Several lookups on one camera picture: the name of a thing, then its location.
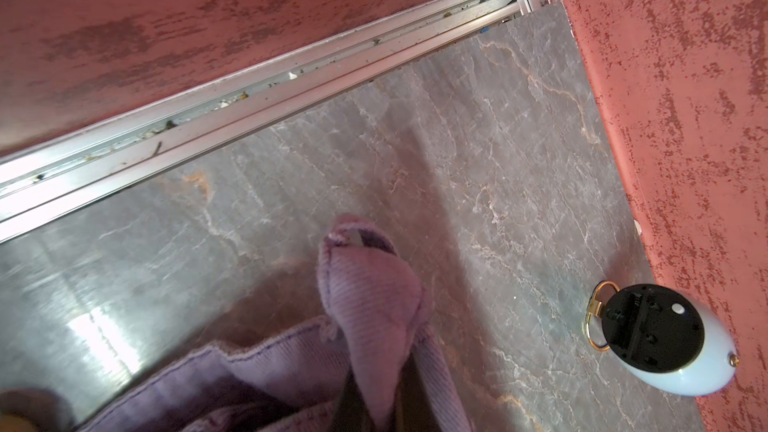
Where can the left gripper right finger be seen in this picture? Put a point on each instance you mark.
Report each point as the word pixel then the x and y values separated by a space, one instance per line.
pixel 412 409

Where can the purple trousers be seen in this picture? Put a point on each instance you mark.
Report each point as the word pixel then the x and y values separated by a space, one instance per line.
pixel 376 314

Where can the white egg-shaped timer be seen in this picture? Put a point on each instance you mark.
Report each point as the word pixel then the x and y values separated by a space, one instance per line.
pixel 661 336

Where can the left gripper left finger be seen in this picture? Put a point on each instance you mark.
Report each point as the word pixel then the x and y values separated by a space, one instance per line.
pixel 351 413

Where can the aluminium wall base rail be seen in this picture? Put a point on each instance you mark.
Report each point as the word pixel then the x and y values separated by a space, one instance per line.
pixel 49 181

